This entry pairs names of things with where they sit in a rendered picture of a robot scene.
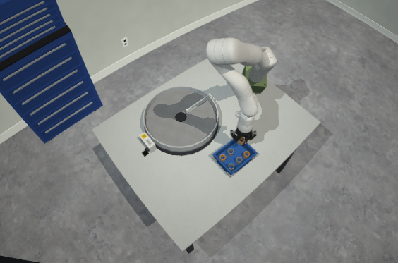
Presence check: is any blue plastic crate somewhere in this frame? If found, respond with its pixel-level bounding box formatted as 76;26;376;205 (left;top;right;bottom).
212;140;257;177

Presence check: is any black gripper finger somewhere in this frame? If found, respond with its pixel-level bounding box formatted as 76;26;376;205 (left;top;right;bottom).
230;130;242;144
244;131;256;144

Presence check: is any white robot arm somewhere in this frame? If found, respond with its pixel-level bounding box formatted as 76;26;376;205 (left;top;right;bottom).
206;37;277;133

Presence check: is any grey round turntable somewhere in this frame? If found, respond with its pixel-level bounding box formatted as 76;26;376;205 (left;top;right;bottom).
139;86;219;156

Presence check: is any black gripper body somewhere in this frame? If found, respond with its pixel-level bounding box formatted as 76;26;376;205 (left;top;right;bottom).
235;127;252;137

